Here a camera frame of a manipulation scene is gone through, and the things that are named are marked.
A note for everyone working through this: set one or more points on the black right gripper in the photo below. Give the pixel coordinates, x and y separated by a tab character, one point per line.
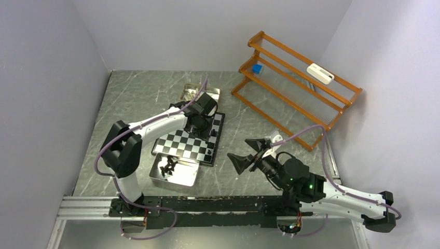
241	163

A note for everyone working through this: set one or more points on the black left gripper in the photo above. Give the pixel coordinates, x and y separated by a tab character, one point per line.
208	117

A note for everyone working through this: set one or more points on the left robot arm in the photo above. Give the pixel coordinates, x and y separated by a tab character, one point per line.
121	150

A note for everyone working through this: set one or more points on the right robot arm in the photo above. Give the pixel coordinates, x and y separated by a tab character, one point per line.
304	191

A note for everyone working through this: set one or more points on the pile of white chess pieces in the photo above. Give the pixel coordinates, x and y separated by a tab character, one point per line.
190	94

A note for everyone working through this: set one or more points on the pile of black chess pieces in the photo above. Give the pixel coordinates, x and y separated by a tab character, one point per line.
169	167

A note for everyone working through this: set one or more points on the gold tin box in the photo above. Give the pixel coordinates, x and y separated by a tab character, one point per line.
211	91

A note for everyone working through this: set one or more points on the black and white chessboard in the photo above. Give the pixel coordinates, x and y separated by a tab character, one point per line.
180	144

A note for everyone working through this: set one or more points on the silver tin box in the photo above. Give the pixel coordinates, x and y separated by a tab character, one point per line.
185	173

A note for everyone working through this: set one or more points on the blue cube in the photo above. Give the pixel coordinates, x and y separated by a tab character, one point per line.
257	69

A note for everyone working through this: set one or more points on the orange wooden rack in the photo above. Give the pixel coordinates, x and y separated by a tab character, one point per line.
285	77

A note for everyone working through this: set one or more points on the white rectangular device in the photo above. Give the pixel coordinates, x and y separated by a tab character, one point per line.
320	74

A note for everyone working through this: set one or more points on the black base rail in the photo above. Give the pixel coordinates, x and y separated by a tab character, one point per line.
182	211

